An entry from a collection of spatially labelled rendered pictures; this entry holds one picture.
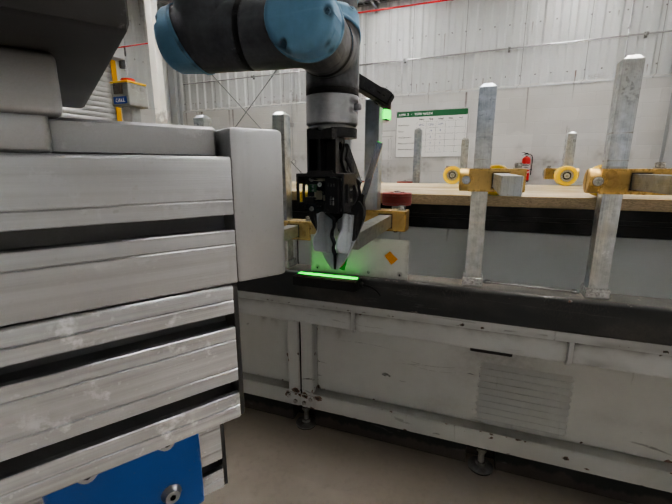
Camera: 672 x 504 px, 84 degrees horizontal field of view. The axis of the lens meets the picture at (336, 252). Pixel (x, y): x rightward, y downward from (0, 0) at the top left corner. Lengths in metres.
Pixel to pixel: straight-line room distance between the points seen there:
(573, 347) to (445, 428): 0.54
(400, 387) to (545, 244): 0.65
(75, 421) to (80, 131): 0.14
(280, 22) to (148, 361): 0.34
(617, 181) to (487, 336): 0.43
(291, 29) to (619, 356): 0.93
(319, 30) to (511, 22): 8.10
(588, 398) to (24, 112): 1.35
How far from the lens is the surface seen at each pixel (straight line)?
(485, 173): 0.89
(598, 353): 1.05
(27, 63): 0.21
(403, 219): 0.92
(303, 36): 0.43
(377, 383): 1.39
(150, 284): 0.22
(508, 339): 1.02
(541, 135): 8.12
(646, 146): 8.38
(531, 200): 1.08
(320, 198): 0.53
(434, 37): 8.56
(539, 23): 8.48
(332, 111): 0.53
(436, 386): 1.35
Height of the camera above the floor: 0.97
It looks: 13 degrees down
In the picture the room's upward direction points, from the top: straight up
